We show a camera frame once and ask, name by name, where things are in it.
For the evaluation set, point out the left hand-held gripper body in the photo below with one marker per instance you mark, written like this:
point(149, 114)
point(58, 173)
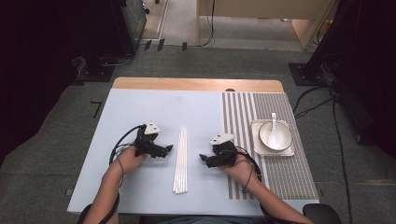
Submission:
point(145, 143)

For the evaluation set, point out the dark equipment cabinet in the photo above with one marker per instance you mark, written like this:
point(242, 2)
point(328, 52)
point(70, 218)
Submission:
point(135, 21)

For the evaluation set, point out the beige wooden desk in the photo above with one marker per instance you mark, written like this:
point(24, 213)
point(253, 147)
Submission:
point(249, 7)

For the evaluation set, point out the white bowl with dark rim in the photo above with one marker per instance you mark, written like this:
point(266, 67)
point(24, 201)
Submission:
point(285, 134)

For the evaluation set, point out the white ceramic spoon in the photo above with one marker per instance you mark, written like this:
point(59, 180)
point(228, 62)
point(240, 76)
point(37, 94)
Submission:
point(274, 140)

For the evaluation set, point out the white square plate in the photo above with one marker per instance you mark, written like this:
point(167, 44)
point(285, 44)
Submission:
point(257, 150)

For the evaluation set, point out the grey striped placemat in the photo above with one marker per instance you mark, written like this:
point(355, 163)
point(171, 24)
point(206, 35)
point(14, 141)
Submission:
point(280, 179)

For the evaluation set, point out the person's left hand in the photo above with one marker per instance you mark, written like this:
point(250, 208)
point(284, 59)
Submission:
point(129, 160)

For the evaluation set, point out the white chopstick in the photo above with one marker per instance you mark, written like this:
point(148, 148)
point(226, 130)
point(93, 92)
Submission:
point(180, 165)
point(177, 165)

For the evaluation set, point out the dark curtain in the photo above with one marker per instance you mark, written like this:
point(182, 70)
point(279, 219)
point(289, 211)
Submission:
point(370, 77)
point(34, 77)

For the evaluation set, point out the person's right hand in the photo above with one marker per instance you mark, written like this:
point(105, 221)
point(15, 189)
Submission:
point(241, 169)

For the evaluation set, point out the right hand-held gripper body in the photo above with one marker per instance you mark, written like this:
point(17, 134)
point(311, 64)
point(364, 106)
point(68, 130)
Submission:
point(225, 154)

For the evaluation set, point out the black stand with square base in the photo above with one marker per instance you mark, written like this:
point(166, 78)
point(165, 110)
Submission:
point(306, 74)
point(95, 73)

